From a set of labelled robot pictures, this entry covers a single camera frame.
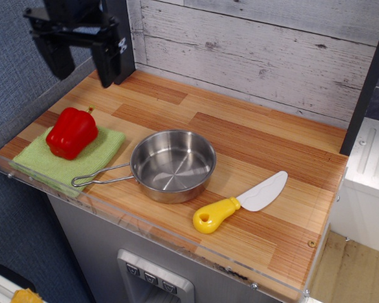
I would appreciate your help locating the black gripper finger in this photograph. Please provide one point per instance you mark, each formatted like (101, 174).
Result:
(57, 55)
(107, 59)

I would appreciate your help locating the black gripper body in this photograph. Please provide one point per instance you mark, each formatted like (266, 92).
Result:
(76, 23)

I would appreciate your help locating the red toy bell pepper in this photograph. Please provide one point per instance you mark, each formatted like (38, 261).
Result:
(74, 131)

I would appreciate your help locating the green folded cloth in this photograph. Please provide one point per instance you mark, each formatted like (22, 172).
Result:
(37, 161)

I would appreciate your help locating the grey cabinet front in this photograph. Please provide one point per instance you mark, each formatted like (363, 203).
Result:
(95, 242)

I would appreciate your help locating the silver dispenser panel with buttons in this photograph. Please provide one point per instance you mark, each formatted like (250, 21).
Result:
(145, 281)

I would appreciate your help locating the yellow object bottom left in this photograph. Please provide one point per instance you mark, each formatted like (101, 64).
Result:
(26, 296)

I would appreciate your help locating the white appliance at right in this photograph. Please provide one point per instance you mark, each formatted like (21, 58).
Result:
(355, 212)

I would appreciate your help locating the dark left shelf post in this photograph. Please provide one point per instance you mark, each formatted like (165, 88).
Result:
(119, 10)

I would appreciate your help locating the dark shelf post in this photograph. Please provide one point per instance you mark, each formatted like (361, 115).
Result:
(362, 105)
(119, 10)

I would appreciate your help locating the clear acrylic guard rail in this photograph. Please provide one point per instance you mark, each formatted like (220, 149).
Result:
(274, 248)

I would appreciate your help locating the steel pan with wire handle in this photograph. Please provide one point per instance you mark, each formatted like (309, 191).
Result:
(171, 166)

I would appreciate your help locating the yellow handled toy knife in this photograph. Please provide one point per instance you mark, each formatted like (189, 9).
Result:
(208, 218)

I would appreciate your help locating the dark right shelf post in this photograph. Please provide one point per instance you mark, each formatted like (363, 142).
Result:
(362, 105)

